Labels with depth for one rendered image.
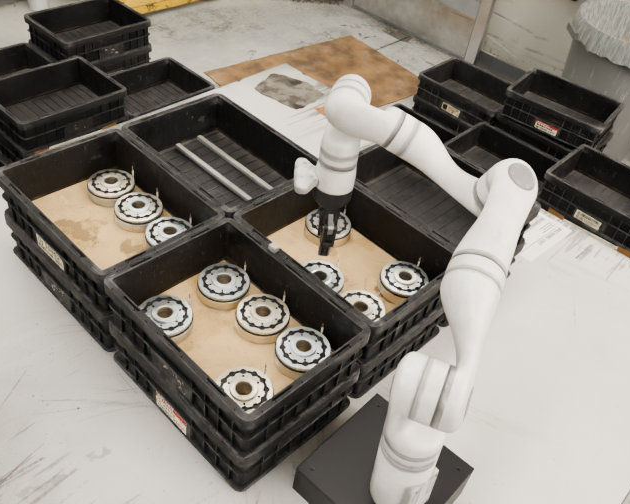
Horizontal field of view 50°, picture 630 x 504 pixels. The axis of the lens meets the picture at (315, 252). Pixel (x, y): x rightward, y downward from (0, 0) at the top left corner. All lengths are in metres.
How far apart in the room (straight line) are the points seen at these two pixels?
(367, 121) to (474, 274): 0.31
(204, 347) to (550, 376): 0.76
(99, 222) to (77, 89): 1.23
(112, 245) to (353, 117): 0.61
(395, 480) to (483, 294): 0.32
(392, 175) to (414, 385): 0.92
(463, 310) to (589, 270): 0.92
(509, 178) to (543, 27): 3.08
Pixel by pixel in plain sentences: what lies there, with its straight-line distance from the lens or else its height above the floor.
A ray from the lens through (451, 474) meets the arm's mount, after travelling 1.25.
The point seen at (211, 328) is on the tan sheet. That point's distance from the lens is 1.31.
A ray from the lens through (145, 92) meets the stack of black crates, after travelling 2.91.
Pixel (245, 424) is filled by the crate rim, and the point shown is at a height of 0.92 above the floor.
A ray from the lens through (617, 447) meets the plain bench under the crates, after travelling 1.54.
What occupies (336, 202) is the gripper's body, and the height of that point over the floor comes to 1.06.
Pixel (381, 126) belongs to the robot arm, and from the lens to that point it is 1.15.
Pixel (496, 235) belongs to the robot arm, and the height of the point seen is 1.16.
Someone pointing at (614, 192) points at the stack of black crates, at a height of 0.49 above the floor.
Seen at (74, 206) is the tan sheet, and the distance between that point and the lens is 1.59.
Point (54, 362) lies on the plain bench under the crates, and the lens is 1.45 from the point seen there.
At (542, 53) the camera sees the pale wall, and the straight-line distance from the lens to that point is 4.26.
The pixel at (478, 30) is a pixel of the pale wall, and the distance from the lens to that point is 4.38.
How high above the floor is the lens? 1.81
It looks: 42 degrees down
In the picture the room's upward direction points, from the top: 10 degrees clockwise
